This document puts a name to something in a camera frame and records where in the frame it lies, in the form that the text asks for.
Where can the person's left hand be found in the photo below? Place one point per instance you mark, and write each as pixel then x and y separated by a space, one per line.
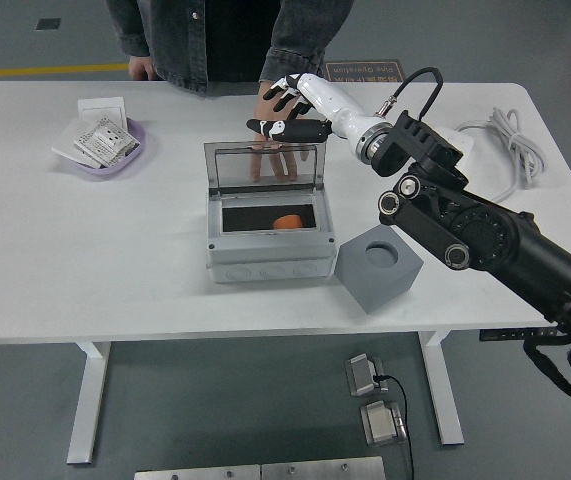
pixel 264 111

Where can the person's right hand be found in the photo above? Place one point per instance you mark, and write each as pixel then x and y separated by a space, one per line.
pixel 141 67

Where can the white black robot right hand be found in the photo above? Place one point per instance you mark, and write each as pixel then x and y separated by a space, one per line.
pixel 332 105

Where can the orange cylinder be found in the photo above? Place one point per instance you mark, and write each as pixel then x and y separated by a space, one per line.
pixel 287 222

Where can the grey electrical box clear lid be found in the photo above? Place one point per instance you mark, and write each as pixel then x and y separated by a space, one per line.
pixel 265 260

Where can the person's right forearm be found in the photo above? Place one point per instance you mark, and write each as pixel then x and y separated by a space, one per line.
pixel 126 30

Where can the person's left forearm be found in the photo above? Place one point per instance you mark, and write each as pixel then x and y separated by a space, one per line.
pixel 300 40

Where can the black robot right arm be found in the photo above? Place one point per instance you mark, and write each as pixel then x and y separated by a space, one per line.
pixel 490 235

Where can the grey cube with round hole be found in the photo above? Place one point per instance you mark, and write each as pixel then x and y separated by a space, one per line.
pixel 380 285

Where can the brown floor sign orange text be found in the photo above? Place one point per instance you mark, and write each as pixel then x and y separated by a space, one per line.
pixel 365 72

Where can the person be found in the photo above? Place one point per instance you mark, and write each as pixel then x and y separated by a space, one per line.
pixel 225 40

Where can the yellow floor tape line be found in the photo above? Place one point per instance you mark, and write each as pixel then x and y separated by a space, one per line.
pixel 40 71

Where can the white flat panel plate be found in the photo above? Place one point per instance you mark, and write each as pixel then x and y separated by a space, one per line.
pixel 67 141

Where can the purple plastic tray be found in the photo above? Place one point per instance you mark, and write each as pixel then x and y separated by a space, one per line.
pixel 110 173

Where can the white power strip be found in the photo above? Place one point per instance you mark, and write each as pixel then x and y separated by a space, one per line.
pixel 461 140

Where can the silver foot pedal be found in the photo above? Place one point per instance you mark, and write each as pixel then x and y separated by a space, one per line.
pixel 382 425
pixel 362 375

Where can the black table control panel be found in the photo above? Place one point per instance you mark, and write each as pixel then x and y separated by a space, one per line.
pixel 510 334

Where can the white table leg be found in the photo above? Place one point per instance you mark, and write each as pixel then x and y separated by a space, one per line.
pixel 446 400
pixel 90 400

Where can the grey metal plate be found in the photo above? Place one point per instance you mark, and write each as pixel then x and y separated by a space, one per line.
pixel 195 474

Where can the plain white switch plate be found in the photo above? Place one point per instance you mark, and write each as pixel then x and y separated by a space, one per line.
pixel 100 106

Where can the white wall socket patterned wrap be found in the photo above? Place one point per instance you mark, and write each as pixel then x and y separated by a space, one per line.
pixel 105 137

